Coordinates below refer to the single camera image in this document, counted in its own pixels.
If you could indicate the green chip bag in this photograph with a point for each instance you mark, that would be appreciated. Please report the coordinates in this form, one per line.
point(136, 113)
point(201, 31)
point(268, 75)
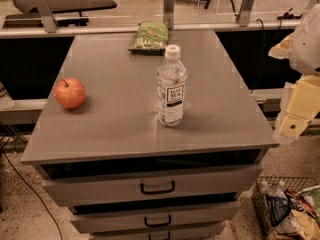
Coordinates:
point(151, 38)

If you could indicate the red apple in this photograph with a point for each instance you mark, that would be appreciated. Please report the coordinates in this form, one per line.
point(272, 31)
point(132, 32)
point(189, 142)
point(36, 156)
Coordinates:
point(69, 93)

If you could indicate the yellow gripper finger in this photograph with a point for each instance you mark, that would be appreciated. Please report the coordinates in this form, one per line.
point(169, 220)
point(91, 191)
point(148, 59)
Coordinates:
point(299, 105)

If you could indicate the snack bags in basket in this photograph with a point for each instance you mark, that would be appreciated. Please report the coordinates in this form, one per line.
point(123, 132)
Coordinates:
point(302, 222)

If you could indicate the middle drawer with black handle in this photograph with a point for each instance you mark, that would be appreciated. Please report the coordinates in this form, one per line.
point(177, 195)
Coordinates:
point(155, 218)

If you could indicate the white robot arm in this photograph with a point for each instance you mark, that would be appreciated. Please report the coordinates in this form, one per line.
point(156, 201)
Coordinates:
point(305, 46)

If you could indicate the dark bench behind glass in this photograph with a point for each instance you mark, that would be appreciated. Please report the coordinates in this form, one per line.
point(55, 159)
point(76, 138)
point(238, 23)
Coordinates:
point(29, 15)

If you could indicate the drawer with black handle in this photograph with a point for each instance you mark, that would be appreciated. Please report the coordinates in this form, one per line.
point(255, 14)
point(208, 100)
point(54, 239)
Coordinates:
point(155, 218)
point(181, 232)
point(154, 185)

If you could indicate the bottom drawer with black handle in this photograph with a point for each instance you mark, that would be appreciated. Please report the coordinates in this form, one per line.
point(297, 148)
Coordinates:
point(181, 232)

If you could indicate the clear blue plastic bottle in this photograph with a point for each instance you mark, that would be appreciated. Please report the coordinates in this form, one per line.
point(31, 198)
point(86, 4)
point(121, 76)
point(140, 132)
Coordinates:
point(171, 87)

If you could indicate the top drawer with black handle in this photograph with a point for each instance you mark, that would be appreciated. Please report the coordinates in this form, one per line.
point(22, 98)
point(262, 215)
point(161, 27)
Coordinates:
point(154, 185)

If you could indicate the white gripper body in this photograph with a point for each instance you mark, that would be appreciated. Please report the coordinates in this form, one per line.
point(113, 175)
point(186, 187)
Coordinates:
point(306, 50)

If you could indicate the wire basket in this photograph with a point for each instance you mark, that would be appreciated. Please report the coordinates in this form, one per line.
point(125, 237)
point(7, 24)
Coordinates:
point(260, 204)

